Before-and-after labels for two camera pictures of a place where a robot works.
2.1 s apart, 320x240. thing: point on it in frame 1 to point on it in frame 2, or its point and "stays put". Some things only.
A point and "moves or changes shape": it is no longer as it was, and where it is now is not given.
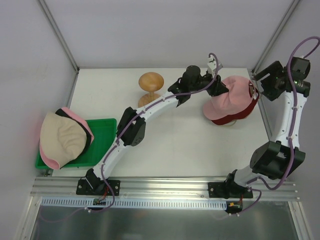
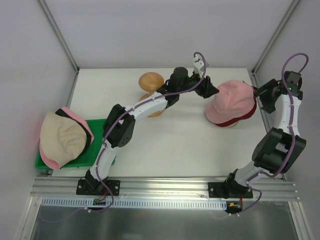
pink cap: [239, 95] moves or changes shape
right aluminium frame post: [287, 16] stays put
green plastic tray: [104, 131] stays put
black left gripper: [217, 87] to [204, 86]
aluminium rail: [188, 187] stays put
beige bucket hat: [61, 139] stays put
